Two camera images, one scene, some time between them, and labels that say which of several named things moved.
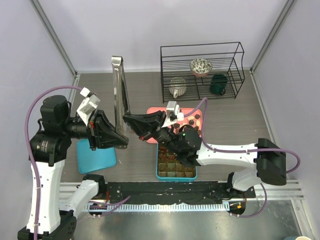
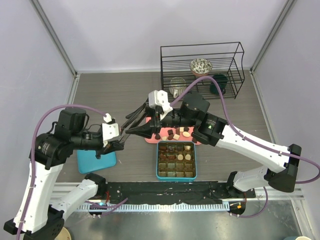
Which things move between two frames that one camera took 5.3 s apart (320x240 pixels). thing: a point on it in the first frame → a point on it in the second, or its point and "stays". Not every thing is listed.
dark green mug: (218, 84) stays
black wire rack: (201, 71) stays
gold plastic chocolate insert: (169, 166) stays
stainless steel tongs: (121, 100) → (132, 116)
